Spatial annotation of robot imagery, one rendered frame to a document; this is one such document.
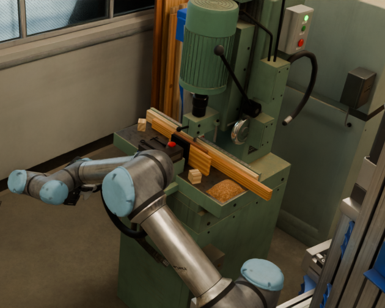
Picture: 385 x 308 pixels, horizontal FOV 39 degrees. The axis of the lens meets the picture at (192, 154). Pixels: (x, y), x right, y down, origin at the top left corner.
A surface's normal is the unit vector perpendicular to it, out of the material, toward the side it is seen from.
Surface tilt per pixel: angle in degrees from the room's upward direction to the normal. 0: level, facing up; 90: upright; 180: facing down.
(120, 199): 86
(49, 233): 0
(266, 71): 90
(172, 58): 88
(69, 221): 0
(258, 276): 8
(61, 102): 90
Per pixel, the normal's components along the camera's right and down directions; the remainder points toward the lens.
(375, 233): -0.83, 0.22
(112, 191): -0.67, 0.27
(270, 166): 0.11, -0.84
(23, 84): 0.74, 0.44
